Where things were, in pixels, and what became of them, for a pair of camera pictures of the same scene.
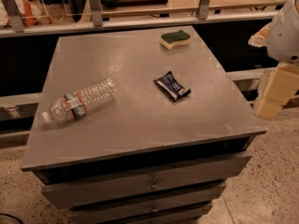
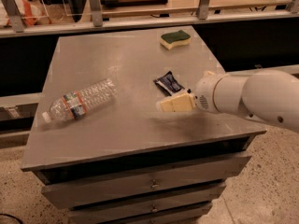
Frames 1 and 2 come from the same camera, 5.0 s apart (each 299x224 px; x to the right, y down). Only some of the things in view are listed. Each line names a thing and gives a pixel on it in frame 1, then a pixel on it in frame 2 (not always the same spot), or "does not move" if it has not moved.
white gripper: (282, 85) to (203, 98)
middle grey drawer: (93, 193) does not move
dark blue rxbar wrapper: (171, 86) does not move
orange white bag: (31, 12) does not move
